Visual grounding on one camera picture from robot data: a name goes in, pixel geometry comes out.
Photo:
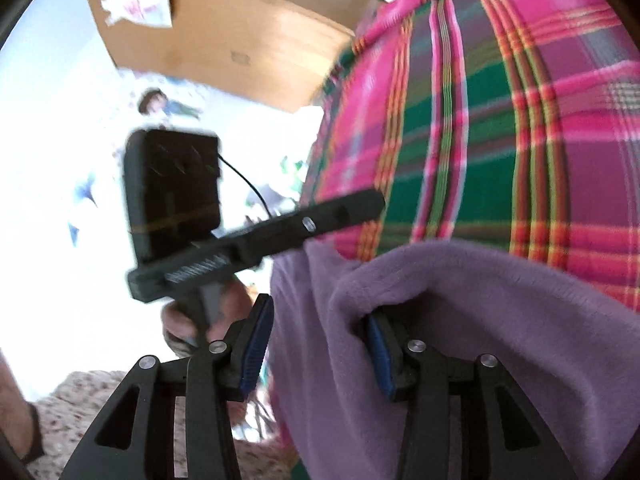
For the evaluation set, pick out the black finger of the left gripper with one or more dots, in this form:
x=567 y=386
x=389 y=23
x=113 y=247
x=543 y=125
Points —
x=291 y=230

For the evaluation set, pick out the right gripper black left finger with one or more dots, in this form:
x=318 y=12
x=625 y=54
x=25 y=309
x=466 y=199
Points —
x=132 y=437

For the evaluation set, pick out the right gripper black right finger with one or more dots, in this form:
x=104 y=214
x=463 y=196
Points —
x=465 y=419

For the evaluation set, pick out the left human hand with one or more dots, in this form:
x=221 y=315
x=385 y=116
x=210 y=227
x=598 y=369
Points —
x=179 y=331

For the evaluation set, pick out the pink green plaid bedsheet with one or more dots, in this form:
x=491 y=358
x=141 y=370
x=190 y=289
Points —
x=509 y=123

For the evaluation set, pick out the wooden wardrobe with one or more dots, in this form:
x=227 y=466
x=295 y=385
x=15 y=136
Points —
x=268 y=51

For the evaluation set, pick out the white paper on wardrobe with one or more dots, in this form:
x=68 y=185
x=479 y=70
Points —
x=147 y=13

